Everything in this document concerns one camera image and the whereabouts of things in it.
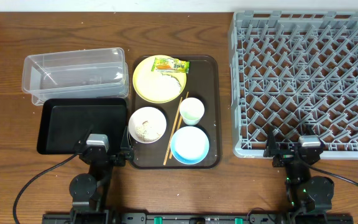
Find wooden chopstick left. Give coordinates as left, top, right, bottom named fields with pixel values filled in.
left=163, top=96, right=183, bottom=166

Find rice and peanut scraps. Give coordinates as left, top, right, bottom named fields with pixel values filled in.
left=135, top=121, right=162, bottom=142

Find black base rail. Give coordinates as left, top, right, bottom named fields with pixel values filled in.
left=41, top=212, right=354, bottom=224

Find dark brown serving tray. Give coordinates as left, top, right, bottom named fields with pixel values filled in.
left=130, top=55, right=222, bottom=169

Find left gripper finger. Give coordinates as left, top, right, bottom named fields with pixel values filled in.
left=121, top=126, right=132, bottom=154
left=73, top=125, right=93, bottom=153

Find white tissue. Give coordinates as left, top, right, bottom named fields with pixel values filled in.
left=137, top=73, right=181, bottom=101

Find white bowl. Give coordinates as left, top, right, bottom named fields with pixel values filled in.
left=128, top=107, right=167, bottom=144

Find grey dishwasher rack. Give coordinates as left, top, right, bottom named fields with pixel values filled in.
left=228, top=11, right=358, bottom=160

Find blue bowl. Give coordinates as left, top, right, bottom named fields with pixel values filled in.
left=170, top=126, right=209, bottom=165

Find yellow plate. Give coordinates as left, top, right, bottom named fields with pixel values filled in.
left=132, top=55, right=190, bottom=103

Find clear plastic bin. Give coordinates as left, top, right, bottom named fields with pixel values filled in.
left=22, top=47, right=129, bottom=106

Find green snack wrapper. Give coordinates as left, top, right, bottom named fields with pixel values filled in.
left=151, top=57, right=190, bottom=73

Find white paper cup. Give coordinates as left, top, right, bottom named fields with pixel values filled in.
left=179, top=98, right=205, bottom=126

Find wooden chopstick right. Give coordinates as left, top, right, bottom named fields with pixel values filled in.
left=168, top=92, right=189, bottom=159

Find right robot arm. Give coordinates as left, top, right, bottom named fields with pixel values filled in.
left=263, top=128, right=334, bottom=223

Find black rectangular bin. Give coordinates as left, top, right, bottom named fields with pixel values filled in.
left=37, top=98, right=127, bottom=154

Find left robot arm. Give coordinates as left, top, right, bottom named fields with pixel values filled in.
left=66, top=127, right=134, bottom=224

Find wooden chopstick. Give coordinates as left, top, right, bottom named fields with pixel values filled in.
left=163, top=96, right=183, bottom=166
left=168, top=92, right=189, bottom=159

